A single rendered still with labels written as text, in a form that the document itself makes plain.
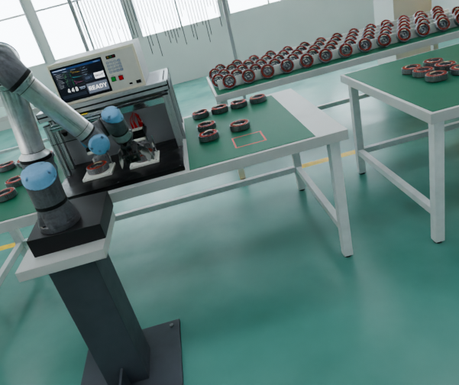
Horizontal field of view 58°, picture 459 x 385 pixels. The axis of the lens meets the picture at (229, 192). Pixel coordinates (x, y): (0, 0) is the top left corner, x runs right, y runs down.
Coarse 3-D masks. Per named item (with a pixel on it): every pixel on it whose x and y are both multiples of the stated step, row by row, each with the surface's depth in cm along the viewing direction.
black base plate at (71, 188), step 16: (160, 144) 231; (176, 144) 225; (112, 160) 226; (160, 160) 208; (176, 160) 202; (80, 176) 215; (112, 176) 203; (128, 176) 198; (144, 176) 194; (80, 192) 194; (96, 192) 194
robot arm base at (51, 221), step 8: (64, 200) 151; (48, 208) 147; (56, 208) 149; (64, 208) 151; (72, 208) 154; (40, 216) 150; (48, 216) 148; (56, 216) 149; (64, 216) 150; (72, 216) 154; (40, 224) 151; (48, 224) 149; (56, 224) 149; (64, 224) 150; (72, 224) 153; (48, 232) 150; (56, 232) 150
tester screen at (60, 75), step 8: (80, 64) 202; (88, 64) 203; (96, 64) 203; (56, 72) 202; (64, 72) 203; (72, 72) 203; (80, 72) 204; (88, 72) 204; (104, 72) 205; (56, 80) 204; (64, 80) 204; (72, 80) 205; (80, 80) 205; (96, 80) 206; (64, 88) 206; (80, 88) 207; (80, 96) 208
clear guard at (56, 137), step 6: (96, 108) 211; (102, 108) 207; (90, 114) 202; (96, 114) 199; (90, 120) 191; (96, 120) 191; (54, 126) 196; (60, 126) 193; (54, 132) 190; (60, 132) 190; (54, 138) 189; (60, 138) 189; (66, 138) 189; (72, 138) 189; (54, 144) 188
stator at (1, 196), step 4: (8, 188) 221; (12, 188) 219; (0, 192) 219; (4, 192) 218; (8, 192) 214; (12, 192) 215; (16, 192) 218; (0, 196) 213; (4, 196) 213; (8, 196) 214; (12, 196) 215; (0, 200) 213; (4, 200) 213
